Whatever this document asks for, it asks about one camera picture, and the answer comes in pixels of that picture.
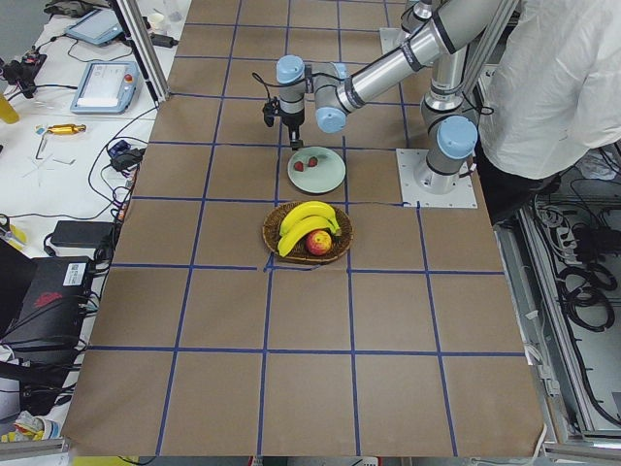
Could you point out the aluminium frame post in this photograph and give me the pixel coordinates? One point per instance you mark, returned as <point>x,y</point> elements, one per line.
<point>133,26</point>

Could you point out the brown wicker basket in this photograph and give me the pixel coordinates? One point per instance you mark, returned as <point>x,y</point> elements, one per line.
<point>299,254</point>

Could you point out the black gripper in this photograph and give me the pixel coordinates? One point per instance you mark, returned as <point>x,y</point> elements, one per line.
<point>292,120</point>

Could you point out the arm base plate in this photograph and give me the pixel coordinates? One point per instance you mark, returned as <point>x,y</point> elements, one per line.
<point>390,39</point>
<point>424,188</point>

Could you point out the gold metal tool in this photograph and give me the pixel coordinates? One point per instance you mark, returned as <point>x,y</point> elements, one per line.
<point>66,129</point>

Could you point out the light green plate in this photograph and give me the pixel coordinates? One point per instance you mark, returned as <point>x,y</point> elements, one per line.
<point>326,176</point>

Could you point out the red apple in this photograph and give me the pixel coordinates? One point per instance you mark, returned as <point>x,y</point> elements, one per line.
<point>319,242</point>

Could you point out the yellow banana bunch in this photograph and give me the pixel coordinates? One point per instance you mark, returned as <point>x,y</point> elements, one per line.
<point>302,220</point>

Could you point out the blue teach pendant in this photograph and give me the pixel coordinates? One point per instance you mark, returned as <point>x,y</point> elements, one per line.
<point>106,87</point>
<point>98,28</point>

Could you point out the black laptop computer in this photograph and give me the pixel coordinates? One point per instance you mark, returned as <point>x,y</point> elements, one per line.
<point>42,314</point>

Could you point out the black power adapter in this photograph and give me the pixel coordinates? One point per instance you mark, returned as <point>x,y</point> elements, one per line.
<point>80,234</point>

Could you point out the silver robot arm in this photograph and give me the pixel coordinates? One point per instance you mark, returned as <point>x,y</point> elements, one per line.
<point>453,38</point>

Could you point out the blue teach pendant far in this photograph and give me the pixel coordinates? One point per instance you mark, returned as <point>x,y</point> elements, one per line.
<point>98,28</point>

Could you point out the person in white shirt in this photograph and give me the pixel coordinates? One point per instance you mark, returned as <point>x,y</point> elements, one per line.
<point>555,95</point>

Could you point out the blue teach pendant near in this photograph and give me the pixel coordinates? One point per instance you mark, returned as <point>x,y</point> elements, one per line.
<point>106,87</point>

